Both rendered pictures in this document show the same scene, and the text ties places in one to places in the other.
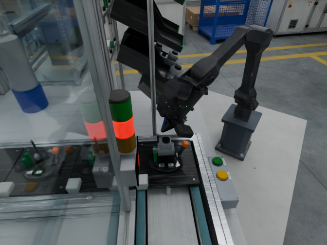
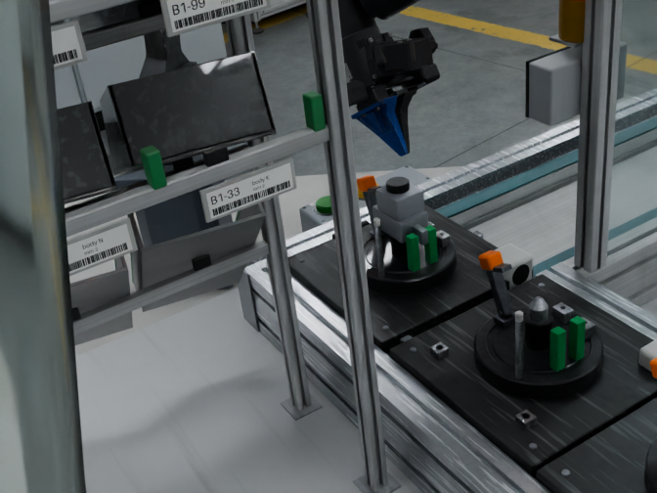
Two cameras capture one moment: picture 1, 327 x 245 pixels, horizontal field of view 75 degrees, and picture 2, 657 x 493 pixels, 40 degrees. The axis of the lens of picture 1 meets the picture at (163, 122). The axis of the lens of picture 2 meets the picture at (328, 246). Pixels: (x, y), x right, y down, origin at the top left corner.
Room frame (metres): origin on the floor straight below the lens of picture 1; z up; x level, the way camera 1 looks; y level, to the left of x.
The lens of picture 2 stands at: (1.08, 0.87, 1.63)
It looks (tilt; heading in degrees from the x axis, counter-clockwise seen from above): 31 degrees down; 246
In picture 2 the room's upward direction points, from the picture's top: 7 degrees counter-clockwise
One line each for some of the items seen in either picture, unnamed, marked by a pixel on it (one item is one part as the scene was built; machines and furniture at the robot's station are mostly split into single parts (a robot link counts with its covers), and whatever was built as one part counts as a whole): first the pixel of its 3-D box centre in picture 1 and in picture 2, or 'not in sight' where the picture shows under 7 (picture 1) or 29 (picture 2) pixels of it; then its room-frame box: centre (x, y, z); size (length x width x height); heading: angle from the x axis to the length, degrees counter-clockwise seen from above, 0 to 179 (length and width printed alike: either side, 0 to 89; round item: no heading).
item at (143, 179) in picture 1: (142, 182); (508, 267); (0.47, 0.08, 0.97); 0.05 x 0.05 x 0.04; 4
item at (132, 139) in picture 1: (125, 139); (581, 15); (0.38, 0.09, 1.28); 0.05 x 0.05 x 0.05
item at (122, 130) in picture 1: (123, 124); not in sight; (0.38, 0.09, 1.33); 0.05 x 0.05 x 0.05
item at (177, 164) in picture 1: (166, 159); (403, 257); (0.58, -0.01, 0.98); 0.14 x 0.14 x 0.02
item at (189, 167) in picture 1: (165, 162); (404, 269); (0.58, -0.01, 0.96); 0.24 x 0.24 x 0.02; 4
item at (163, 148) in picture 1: (163, 145); (404, 208); (0.58, 0.00, 1.06); 0.08 x 0.04 x 0.07; 94
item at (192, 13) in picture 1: (210, 17); not in sight; (6.14, -1.26, 0.20); 1.20 x 0.80 x 0.41; 102
